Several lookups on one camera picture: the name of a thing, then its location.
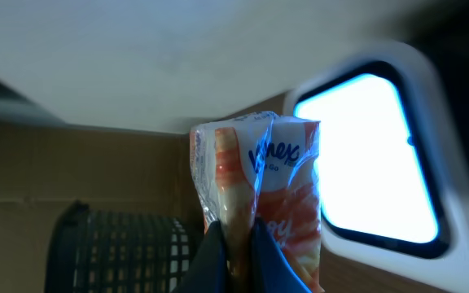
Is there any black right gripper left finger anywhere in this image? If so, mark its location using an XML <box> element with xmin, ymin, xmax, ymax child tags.
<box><xmin>173</xmin><ymin>221</ymin><xmax>228</xmax><ymax>293</ymax></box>

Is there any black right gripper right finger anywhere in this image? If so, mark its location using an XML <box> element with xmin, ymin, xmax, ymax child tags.
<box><xmin>250</xmin><ymin>218</ymin><xmax>310</xmax><ymax>293</ymax></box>

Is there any small orange tissue pack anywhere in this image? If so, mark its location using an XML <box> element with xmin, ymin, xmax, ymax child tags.
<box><xmin>190</xmin><ymin>112</ymin><xmax>322</xmax><ymax>292</ymax></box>

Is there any white barcode scanner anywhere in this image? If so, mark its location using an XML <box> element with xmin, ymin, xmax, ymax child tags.
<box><xmin>283</xmin><ymin>42</ymin><xmax>469</xmax><ymax>292</ymax></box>

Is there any grey plastic shopping basket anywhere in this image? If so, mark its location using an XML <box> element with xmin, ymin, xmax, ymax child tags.
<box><xmin>44</xmin><ymin>202</ymin><xmax>201</xmax><ymax>293</ymax></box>

